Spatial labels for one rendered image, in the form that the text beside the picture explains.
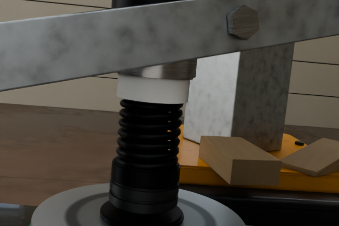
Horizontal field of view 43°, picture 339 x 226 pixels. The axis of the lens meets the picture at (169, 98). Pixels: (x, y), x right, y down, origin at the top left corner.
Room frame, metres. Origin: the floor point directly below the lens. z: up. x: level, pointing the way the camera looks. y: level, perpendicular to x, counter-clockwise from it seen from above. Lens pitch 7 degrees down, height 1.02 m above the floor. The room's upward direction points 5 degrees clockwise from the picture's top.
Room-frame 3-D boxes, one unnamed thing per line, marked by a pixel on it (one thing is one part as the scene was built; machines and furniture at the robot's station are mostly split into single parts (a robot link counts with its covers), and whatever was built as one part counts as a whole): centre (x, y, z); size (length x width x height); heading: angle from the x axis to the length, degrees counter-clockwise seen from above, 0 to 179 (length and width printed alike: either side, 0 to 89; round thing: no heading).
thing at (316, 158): (0.99, -0.36, 0.80); 0.20 x 0.10 x 0.05; 133
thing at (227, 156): (0.88, -0.15, 0.81); 0.20 x 0.10 x 0.05; 14
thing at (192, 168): (1.14, -0.18, 0.76); 0.49 x 0.49 x 0.05; 6
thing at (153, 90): (0.42, 0.02, 0.99); 0.07 x 0.07 x 0.04
